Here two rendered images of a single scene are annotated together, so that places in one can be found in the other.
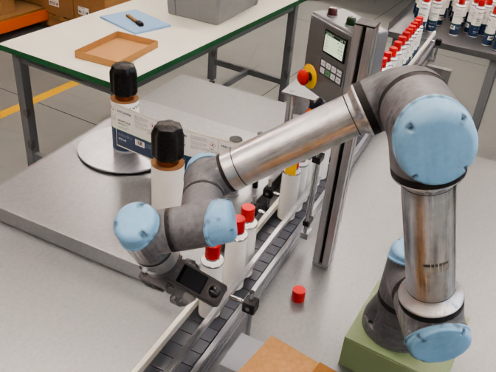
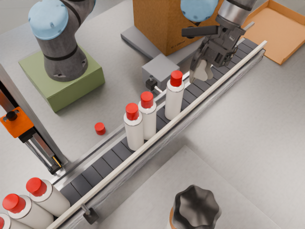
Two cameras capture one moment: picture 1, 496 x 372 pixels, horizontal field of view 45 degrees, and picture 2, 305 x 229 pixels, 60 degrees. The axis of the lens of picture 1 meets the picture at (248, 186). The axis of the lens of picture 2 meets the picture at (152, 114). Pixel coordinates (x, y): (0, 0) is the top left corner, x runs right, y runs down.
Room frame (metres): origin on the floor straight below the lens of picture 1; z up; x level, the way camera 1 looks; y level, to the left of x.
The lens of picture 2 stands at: (1.46, 0.18, 1.63)
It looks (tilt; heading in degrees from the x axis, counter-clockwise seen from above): 57 degrees down; 202
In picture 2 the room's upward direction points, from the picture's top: straight up
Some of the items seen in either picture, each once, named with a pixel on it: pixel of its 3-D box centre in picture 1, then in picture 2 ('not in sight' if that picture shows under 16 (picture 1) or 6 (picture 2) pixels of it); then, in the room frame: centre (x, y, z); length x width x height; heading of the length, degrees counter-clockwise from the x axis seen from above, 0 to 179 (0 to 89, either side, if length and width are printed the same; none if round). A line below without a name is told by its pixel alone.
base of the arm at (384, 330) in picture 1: (400, 310); (63, 56); (0.96, -0.36, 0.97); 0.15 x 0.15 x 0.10
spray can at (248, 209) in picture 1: (245, 240); (134, 127); (1.14, -0.01, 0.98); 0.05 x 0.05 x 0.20
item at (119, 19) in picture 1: (135, 21); not in sight; (3.19, 0.70, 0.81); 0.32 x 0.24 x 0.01; 48
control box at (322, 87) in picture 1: (341, 60); not in sight; (1.35, -0.19, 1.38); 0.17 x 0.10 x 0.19; 32
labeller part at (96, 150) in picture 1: (126, 148); not in sight; (1.69, 0.41, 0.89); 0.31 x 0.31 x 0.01
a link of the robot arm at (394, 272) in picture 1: (414, 273); (53, 27); (0.95, -0.36, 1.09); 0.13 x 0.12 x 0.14; 4
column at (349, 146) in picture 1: (342, 156); (12, 102); (1.27, -0.22, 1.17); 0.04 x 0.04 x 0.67; 66
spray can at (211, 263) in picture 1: (211, 279); (174, 96); (0.99, 0.06, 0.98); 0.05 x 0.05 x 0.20
